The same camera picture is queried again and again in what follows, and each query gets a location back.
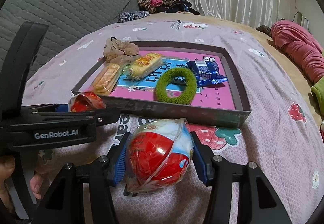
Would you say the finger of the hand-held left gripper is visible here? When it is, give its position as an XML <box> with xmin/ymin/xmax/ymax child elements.
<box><xmin>23</xmin><ymin>108</ymin><xmax>120</xmax><ymax>126</ymax></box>
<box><xmin>22</xmin><ymin>103</ymin><xmax>69</xmax><ymax>114</ymax></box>

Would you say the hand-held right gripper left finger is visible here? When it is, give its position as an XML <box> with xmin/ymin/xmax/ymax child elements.
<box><xmin>33</xmin><ymin>132</ymin><xmax>131</xmax><ymax>224</ymax></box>

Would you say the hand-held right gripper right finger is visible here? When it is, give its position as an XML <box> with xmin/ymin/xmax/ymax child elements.
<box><xmin>190</xmin><ymin>131</ymin><xmax>291</xmax><ymax>224</ymax></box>

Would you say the red toy capsule ball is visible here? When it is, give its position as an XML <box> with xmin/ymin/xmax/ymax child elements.
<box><xmin>125</xmin><ymin>118</ymin><xmax>195</xmax><ymax>193</ymax></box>
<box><xmin>69</xmin><ymin>91</ymin><xmax>106</xmax><ymax>113</ymax></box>

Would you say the orange wafer packet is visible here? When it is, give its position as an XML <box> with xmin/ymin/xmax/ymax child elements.
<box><xmin>91</xmin><ymin>63</ymin><xmax>122</xmax><ymax>96</ymax></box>

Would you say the grey cardboard box tray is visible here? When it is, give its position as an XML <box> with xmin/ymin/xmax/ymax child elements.
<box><xmin>71</xmin><ymin>41</ymin><xmax>252</xmax><ymax>128</ymax></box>

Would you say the green fuzzy scrunchie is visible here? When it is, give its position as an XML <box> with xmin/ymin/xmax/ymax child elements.
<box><xmin>155</xmin><ymin>67</ymin><xmax>197</xmax><ymax>105</ymax></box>

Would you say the yellow cake packet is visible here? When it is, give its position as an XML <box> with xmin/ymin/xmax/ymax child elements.
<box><xmin>127</xmin><ymin>52</ymin><xmax>164</xmax><ymax>80</ymax></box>

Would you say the beige mesh scrunchie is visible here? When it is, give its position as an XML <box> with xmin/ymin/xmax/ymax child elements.
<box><xmin>103</xmin><ymin>37</ymin><xmax>140</xmax><ymax>64</ymax></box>

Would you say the blue snack packet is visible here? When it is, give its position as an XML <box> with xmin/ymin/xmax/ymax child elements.
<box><xmin>187</xmin><ymin>56</ymin><xmax>228</xmax><ymax>87</ymax></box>

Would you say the person's left hand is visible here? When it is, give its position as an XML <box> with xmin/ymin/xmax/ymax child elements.
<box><xmin>0</xmin><ymin>156</ymin><xmax>43</xmax><ymax>214</ymax></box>

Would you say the purple printed blanket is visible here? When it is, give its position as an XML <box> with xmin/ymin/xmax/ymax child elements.
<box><xmin>21</xmin><ymin>20</ymin><xmax>324</xmax><ymax>224</ymax></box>

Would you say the grey quilted headboard cover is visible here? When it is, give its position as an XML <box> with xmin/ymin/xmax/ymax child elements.
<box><xmin>0</xmin><ymin>0</ymin><xmax>139</xmax><ymax>83</ymax></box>

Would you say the dark floral cloth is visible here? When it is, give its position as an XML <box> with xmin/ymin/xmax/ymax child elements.
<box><xmin>118</xmin><ymin>11</ymin><xmax>149</xmax><ymax>23</ymax></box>

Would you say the beige bed sheet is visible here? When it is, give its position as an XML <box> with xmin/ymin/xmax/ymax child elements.
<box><xmin>142</xmin><ymin>12</ymin><xmax>324</xmax><ymax>123</ymax></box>

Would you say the green blanket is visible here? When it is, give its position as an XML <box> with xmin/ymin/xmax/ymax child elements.
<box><xmin>311</xmin><ymin>82</ymin><xmax>324</xmax><ymax>114</ymax></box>

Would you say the dark brown cloth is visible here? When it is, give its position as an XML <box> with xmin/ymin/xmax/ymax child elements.
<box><xmin>256</xmin><ymin>25</ymin><xmax>273</xmax><ymax>37</ymax></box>

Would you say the pink quilt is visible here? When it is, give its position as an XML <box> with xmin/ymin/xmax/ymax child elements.
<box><xmin>271</xmin><ymin>20</ymin><xmax>324</xmax><ymax>84</ymax></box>

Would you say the metal rack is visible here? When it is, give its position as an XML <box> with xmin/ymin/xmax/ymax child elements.
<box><xmin>294</xmin><ymin>12</ymin><xmax>310</xmax><ymax>30</ymax></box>

